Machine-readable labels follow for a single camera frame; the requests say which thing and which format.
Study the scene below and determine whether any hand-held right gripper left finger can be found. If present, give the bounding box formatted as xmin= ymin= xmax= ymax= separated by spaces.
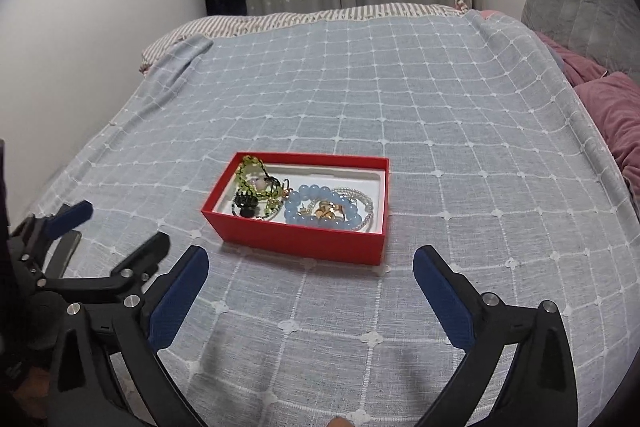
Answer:
xmin=47 ymin=246 xmax=210 ymax=427

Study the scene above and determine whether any grey pillow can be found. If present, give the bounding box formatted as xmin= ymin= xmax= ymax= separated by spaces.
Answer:
xmin=521 ymin=0 xmax=640 ymax=75

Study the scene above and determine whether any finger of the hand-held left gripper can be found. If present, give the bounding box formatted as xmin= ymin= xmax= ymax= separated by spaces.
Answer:
xmin=10 ymin=201 xmax=94 ymax=275
xmin=37 ymin=232 xmax=172 ymax=303

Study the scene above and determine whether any gold ring clip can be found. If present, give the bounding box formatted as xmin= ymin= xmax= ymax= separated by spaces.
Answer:
xmin=312 ymin=201 xmax=348 ymax=224

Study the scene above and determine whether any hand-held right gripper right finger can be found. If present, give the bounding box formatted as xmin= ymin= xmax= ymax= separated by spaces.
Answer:
xmin=412 ymin=245 xmax=579 ymax=427

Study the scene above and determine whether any pink blanket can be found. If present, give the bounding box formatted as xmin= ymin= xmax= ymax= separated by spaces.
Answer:
xmin=480 ymin=9 xmax=640 ymax=204

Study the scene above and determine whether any light blue grid blanket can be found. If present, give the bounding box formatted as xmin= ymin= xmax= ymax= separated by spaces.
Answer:
xmin=27 ymin=12 xmax=637 ymax=427

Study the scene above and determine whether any dark flat slat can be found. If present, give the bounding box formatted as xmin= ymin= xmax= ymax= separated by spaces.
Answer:
xmin=45 ymin=229 xmax=83 ymax=278

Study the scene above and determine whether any green bead bracelet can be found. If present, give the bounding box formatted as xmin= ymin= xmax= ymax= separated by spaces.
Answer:
xmin=234 ymin=155 xmax=287 ymax=221

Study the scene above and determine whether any striped bed sheet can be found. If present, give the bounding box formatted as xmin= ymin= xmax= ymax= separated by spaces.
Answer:
xmin=140 ymin=2 xmax=472 ymax=75

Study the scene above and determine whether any red cardboard box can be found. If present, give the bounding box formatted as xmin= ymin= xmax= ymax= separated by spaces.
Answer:
xmin=201 ymin=152 xmax=391 ymax=267

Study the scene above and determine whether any clear bead bracelet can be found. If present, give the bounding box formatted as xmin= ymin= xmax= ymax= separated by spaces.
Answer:
xmin=332 ymin=187 xmax=377 ymax=231

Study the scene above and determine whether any black hair claw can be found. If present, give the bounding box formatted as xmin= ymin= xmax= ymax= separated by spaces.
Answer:
xmin=231 ymin=192 xmax=261 ymax=219

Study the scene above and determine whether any blue bead bracelet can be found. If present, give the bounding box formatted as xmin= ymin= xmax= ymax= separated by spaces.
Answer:
xmin=283 ymin=184 xmax=363 ymax=233

